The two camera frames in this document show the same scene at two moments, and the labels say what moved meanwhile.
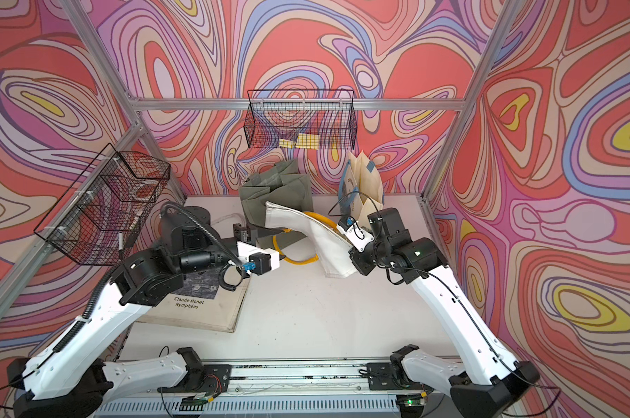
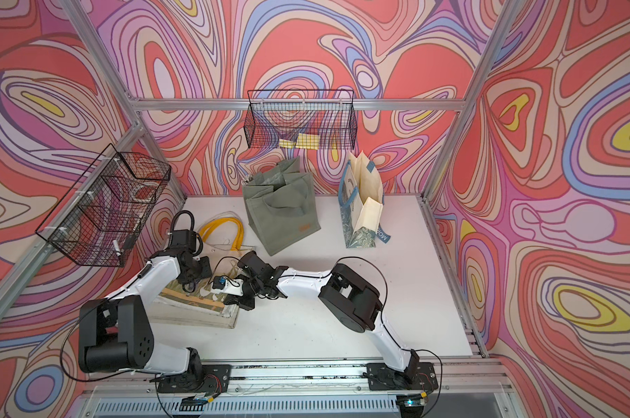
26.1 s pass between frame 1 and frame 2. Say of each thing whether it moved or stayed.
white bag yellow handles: moved
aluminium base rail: stayed
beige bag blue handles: stayed
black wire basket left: stayed
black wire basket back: stayed
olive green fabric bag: stayed
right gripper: moved
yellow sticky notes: stayed
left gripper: moved
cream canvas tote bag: moved
